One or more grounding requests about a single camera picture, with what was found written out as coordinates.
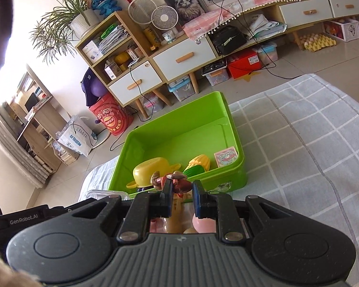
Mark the white toy box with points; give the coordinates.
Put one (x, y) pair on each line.
(346, 29)

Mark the pink lace cloth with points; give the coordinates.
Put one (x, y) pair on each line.
(209, 22)

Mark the black bag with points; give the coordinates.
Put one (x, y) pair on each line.
(228, 39)

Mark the wooden desk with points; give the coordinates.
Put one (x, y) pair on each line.
(37, 112)

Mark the brown figurine toy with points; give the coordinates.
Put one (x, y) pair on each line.
(181, 185)

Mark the potted green plant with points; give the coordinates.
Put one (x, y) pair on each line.
(52, 36)

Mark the grey checked tablecloth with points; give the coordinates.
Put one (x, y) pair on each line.
(301, 150)

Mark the red snack bucket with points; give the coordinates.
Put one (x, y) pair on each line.
(111, 114)

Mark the white paper bag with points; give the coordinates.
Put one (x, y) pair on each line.
(77, 136)

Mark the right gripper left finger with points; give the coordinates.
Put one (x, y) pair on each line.
(139, 211)

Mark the blue Stitch plush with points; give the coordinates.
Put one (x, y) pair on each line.
(105, 7)

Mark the yellow egg tray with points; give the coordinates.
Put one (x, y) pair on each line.
(315, 42)

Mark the red box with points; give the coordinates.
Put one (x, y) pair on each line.
(243, 62)

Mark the white fan front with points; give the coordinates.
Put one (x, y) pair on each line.
(164, 17)

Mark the framed cat picture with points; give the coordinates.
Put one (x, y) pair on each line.
(188, 9)

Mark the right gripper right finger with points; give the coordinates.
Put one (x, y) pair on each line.
(221, 208)

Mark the white fan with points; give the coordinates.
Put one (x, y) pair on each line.
(140, 11)
(164, 17)

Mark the yellow toy pot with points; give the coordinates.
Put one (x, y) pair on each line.
(143, 171)

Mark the wooden TV cabinet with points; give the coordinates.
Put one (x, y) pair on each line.
(184, 56)

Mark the green plastic bin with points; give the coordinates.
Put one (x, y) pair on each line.
(203, 126)

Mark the yellow toy corn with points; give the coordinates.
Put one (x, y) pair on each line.
(197, 165)

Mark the white fan rear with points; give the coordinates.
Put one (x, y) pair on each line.
(140, 11)

